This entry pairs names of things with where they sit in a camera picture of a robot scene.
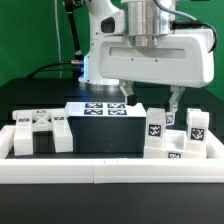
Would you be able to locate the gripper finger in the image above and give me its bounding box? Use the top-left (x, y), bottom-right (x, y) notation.
top-left (165, 85), bottom-right (185, 113)
top-left (119, 80), bottom-right (137, 106)

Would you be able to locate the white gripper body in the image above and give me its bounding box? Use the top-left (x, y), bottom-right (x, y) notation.
top-left (97, 29), bottom-right (214, 88)

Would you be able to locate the white chair seat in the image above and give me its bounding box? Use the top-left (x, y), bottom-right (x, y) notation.
top-left (143, 130), bottom-right (207, 159)

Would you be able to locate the white chair back frame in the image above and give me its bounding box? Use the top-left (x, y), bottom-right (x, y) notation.
top-left (12, 108), bottom-right (73, 156)

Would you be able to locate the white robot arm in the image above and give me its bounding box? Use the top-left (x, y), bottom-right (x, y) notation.
top-left (80, 0), bottom-right (217, 111)

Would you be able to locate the white tagged cube far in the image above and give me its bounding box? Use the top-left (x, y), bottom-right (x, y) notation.
top-left (187, 108), bottom-right (201, 116)

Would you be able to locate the white tagged cube nut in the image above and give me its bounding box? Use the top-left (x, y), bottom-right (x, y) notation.
top-left (166, 112), bottom-right (175, 126)

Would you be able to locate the white U-shaped fence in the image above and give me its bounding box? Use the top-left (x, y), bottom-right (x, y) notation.
top-left (0, 125), bottom-right (224, 184)

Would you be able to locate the grey hose cable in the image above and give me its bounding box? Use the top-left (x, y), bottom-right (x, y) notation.
top-left (151, 0), bottom-right (218, 54)

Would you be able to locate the black cable bundle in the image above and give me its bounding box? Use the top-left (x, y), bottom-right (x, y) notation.
top-left (26, 0), bottom-right (86, 79)

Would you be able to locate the white marker base plate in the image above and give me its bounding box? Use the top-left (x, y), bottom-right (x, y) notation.
top-left (65, 102), bottom-right (146, 117)

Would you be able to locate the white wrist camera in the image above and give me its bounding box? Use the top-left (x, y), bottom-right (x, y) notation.
top-left (100, 10), bottom-right (126, 35)

